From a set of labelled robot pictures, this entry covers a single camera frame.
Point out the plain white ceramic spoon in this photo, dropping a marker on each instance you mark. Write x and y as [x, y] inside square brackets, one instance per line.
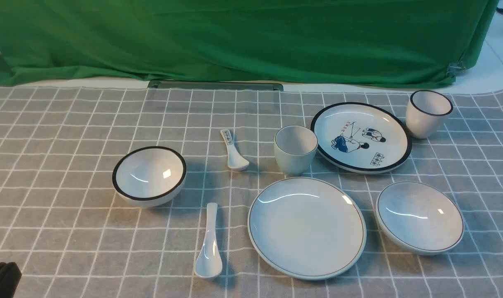
[208, 264]

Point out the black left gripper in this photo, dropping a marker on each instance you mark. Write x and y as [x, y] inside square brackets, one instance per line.
[10, 276]

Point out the patterned white ceramic spoon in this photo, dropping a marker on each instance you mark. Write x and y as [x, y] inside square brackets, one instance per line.
[235, 161]

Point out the shallow white bowl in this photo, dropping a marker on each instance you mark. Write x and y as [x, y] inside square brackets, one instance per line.
[418, 218]

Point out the grey checked tablecloth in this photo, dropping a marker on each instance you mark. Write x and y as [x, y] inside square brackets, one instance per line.
[73, 236]

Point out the green backdrop cloth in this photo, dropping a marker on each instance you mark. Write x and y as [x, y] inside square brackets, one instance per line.
[381, 43]

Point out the metal clamp on backdrop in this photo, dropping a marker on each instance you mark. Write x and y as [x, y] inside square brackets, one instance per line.
[456, 69]

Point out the black-rimmed white cup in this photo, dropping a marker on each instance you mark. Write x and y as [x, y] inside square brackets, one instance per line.
[426, 112]

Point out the pale green ceramic cup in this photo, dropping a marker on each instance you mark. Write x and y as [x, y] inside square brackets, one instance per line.
[294, 149]

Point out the black-rimmed white bowl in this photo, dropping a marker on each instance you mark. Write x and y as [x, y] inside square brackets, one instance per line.
[150, 176]

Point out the large white plate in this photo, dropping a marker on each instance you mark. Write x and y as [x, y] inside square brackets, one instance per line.
[307, 228]

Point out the illustrated black-rimmed plate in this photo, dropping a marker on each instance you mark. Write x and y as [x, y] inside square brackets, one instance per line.
[361, 138]

